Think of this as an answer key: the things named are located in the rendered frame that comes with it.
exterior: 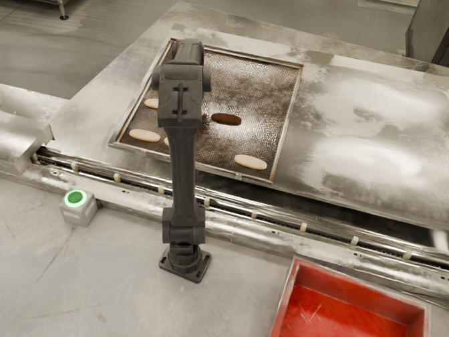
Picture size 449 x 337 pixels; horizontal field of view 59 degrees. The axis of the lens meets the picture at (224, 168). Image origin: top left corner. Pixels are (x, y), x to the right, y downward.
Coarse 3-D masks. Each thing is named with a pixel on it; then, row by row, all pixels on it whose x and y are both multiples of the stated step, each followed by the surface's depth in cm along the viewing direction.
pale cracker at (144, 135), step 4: (132, 132) 124; (136, 132) 124; (140, 132) 124; (144, 132) 124; (148, 132) 124; (152, 132) 124; (132, 136) 124; (136, 136) 124; (140, 136) 123; (144, 136) 123; (148, 136) 123; (152, 136) 123; (156, 136) 124; (144, 140) 124; (148, 140) 123; (152, 140) 123; (156, 140) 123
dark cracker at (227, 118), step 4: (212, 116) 128; (216, 116) 128; (220, 116) 128; (224, 116) 128; (228, 116) 128; (232, 116) 128; (236, 116) 128; (216, 120) 127; (220, 120) 127; (224, 120) 127; (228, 120) 127; (232, 120) 127; (236, 120) 127; (240, 120) 127
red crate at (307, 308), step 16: (304, 288) 101; (288, 304) 98; (304, 304) 99; (320, 304) 99; (336, 304) 99; (352, 304) 99; (288, 320) 96; (304, 320) 96; (320, 320) 96; (336, 320) 96; (352, 320) 96; (368, 320) 97; (384, 320) 97; (288, 336) 93; (304, 336) 93; (320, 336) 94; (336, 336) 94; (352, 336) 94; (368, 336) 94; (384, 336) 94; (400, 336) 95
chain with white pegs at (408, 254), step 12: (36, 156) 123; (72, 168) 120; (120, 180) 120; (156, 192) 118; (204, 204) 114; (252, 216) 112; (300, 228) 112; (336, 240) 110; (384, 252) 108; (408, 252) 105; (432, 264) 106
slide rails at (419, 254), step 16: (32, 160) 122; (64, 160) 123; (112, 176) 120; (128, 176) 120; (144, 192) 116; (208, 208) 113; (240, 208) 114; (256, 208) 114; (272, 224) 111; (320, 240) 108; (368, 240) 109; (384, 256) 106; (416, 256) 106; (432, 256) 107; (448, 272) 104
